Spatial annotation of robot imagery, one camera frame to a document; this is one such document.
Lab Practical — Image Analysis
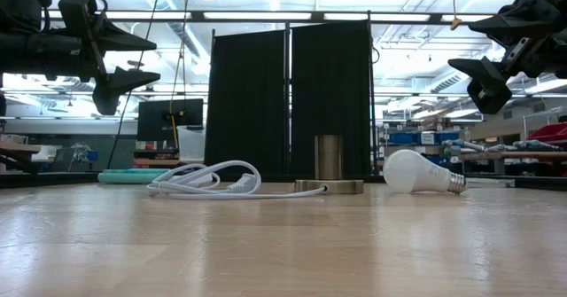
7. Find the thin hanging cable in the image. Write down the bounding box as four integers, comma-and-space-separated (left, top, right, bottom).
169, 0, 194, 152

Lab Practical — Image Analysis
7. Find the yellow hanging tag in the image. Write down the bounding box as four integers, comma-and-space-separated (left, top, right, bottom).
450, 0, 464, 32

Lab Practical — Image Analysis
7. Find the red storage bin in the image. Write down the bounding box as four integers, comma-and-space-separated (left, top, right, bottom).
526, 122, 567, 144

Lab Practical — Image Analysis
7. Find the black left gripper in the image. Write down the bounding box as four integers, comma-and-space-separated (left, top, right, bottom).
0, 0, 162, 117

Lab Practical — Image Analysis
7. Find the blue storage bin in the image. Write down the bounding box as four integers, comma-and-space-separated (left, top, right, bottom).
389, 131, 421, 145
436, 131, 462, 145

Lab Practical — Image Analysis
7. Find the olive green notebook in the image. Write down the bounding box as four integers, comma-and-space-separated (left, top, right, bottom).
464, 177, 517, 189

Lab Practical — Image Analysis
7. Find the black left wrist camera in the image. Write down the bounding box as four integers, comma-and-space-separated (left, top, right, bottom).
0, 0, 53, 35

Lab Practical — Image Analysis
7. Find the teal flat tray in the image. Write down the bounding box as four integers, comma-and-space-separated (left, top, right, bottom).
97, 168, 172, 185

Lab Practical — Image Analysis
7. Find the white lamp power cord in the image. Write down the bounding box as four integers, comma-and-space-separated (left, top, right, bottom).
145, 159, 331, 201

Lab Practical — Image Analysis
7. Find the black monitor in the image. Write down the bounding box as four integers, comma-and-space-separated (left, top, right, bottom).
136, 98, 205, 142

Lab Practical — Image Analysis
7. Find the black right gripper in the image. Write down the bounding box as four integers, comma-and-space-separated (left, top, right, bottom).
447, 0, 567, 116

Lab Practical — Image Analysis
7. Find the white lightbulb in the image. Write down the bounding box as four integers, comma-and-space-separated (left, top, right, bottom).
382, 149, 469, 195

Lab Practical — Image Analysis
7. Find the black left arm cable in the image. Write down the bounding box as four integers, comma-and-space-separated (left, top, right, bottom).
38, 0, 110, 33

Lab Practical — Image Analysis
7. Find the translucent plastic bin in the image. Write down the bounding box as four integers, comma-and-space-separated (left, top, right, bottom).
176, 125, 207, 161

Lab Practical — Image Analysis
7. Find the black hanging cable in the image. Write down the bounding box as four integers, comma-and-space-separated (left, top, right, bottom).
105, 0, 166, 170

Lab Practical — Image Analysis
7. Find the brass lamp base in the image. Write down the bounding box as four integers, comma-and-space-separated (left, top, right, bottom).
294, 134, 365, 195

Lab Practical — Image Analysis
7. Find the small wooden table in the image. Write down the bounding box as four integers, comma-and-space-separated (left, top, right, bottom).
0, 140, 43, 174

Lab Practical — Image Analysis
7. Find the long wooden workbench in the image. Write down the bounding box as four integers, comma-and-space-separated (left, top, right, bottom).
460, 151, 567, 175

